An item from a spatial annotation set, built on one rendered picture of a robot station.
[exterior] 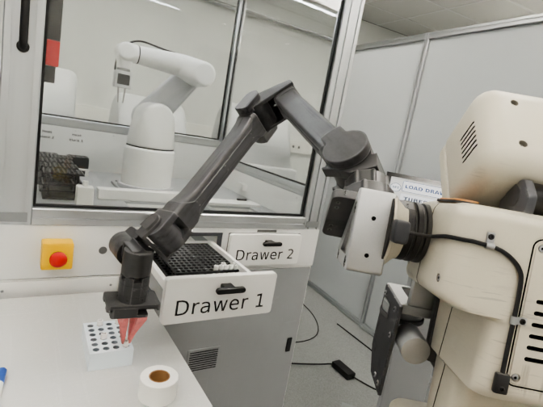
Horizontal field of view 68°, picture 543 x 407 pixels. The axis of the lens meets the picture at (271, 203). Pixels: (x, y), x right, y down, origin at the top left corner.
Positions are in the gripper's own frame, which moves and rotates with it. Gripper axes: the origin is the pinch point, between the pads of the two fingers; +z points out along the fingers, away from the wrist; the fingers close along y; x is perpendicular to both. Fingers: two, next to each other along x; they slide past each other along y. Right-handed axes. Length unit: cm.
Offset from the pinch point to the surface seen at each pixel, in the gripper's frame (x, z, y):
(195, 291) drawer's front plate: -3.5, -8.4, -14.8
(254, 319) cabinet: -38, 21, -54
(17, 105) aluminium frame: -36, -41, 24
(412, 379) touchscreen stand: -14, 39, -118
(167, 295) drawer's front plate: -3.2, -7.7, -8.3
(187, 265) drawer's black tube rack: -18.5, -8.3, -17.6
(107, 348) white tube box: -0.2, 2.0, 3.3
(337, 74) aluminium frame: -42, -70, -69
